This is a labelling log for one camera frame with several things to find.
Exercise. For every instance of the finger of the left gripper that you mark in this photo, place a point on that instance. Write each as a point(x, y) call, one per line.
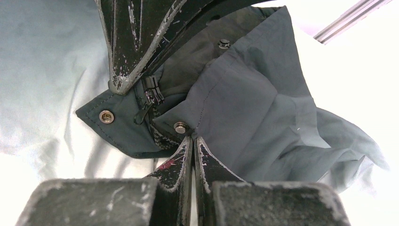
point(188, 17)
point(130, 26)

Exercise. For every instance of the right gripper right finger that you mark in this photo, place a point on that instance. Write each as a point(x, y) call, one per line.
point(225, 199)

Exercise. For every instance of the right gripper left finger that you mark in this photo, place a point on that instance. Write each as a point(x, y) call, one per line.
point(162, 198)

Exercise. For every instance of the grey gradient zip jacket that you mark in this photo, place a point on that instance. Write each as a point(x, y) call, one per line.
point(238, 84)

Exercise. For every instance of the aluminium frame rail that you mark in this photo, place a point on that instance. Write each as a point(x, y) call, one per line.
point(348, 19)

